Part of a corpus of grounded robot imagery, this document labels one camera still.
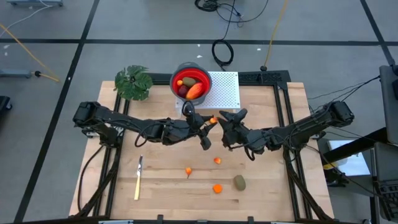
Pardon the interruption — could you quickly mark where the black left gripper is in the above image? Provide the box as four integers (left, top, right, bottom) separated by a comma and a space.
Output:
182, 107, 218, 151

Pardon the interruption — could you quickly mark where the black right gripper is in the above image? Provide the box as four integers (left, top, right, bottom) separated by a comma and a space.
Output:
218, 108, 252, 149

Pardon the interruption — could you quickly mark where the red orange mango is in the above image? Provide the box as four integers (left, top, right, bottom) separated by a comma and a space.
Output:
185, 82, 205, 100

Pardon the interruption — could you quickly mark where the red collapsible bowl grey rim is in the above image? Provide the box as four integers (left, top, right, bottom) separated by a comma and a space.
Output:
169, 61, 213, 106

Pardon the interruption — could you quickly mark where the brown kiwi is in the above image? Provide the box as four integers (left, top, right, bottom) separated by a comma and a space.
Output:
233, 174, 247, 192

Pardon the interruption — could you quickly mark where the knife with yellow handle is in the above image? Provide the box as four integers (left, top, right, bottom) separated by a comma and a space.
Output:
134, 154, 144, 201

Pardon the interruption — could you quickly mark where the white perforated metal shelf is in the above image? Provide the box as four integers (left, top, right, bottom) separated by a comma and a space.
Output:
175, 70, 241, 110

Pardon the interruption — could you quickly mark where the green artificial potted plant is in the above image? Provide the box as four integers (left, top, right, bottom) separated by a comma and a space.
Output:
113, 64, 154, 102

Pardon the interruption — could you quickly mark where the white box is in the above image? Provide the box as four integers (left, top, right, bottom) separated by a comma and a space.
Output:
328, 139, 371, 177

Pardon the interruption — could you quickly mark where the grey monitor stand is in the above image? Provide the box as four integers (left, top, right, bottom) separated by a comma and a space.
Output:
379, 64, 398, 146

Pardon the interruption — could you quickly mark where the dark computer keyboard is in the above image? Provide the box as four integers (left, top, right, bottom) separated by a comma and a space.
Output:
373, 179, 398, 222

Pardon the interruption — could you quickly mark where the grey floor bar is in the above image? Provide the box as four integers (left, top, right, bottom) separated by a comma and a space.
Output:
0, 68, 34, 78

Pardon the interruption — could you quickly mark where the black floor object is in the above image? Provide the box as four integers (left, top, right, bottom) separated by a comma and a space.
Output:
0, 95, 13, 112

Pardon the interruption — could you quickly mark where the grey cart base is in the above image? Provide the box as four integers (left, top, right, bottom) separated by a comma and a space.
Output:
6, 0, 65, 7

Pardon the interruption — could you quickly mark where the black aluminium frame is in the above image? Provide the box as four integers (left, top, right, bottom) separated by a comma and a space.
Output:
68, 70, 335, 224

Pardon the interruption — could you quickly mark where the black coiled cable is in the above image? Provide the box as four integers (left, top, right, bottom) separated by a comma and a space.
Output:
211, 0, 236, 72

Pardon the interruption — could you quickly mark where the yellow cable with black plug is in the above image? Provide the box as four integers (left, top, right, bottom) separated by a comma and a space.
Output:
262, 0, 289, 72
0, 23, 60, 83

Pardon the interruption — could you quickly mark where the black cable bundle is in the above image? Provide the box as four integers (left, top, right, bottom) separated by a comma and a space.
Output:
194, 0, 270, 24

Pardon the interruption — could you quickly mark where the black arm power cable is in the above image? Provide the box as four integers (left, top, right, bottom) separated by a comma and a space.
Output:
76, 144, 105, 213

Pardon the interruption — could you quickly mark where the white cable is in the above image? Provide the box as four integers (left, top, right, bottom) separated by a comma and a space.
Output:
0, 0, 53, 30

